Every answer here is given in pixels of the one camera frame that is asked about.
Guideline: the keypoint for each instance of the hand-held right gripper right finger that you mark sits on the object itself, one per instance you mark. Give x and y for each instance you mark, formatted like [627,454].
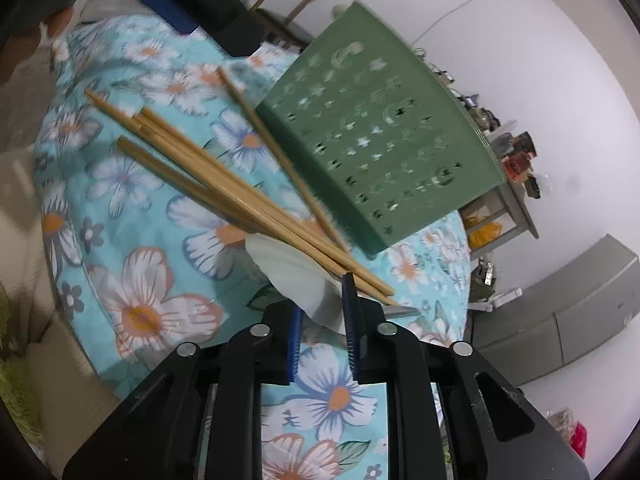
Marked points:
[352,330]

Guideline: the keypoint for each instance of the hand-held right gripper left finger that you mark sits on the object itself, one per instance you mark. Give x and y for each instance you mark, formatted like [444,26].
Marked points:
[294,345]

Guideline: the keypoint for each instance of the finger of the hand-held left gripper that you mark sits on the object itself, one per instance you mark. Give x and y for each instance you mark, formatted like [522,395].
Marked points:
[170,10]
[225,15]

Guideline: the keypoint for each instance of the white paper cup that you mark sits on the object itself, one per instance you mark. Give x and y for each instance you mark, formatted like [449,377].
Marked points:
[295,280]

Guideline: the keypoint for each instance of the green perforated utensil basket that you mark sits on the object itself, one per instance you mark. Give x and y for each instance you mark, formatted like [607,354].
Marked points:
[380,125]

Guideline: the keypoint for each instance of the olive green bag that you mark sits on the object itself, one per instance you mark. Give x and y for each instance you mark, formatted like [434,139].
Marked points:
[484,280]

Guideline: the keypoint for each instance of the white upright appliance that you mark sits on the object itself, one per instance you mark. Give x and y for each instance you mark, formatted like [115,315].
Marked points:
[505,296]

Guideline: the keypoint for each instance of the yellow plastic bag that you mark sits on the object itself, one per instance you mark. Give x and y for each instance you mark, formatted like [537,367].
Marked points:
[482,235]

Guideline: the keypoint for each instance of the floral turquoise tablecloth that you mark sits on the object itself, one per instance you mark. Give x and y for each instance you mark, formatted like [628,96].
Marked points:
[150,270]

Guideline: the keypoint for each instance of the long white-legged side table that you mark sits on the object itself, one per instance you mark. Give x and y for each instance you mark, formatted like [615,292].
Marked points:
[515,205]

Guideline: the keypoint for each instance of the pile of snack packets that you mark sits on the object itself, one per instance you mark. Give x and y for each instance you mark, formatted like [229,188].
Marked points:
[517,160]

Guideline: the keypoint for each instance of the glass jar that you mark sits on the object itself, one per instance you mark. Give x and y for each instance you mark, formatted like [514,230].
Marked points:
[485,119]

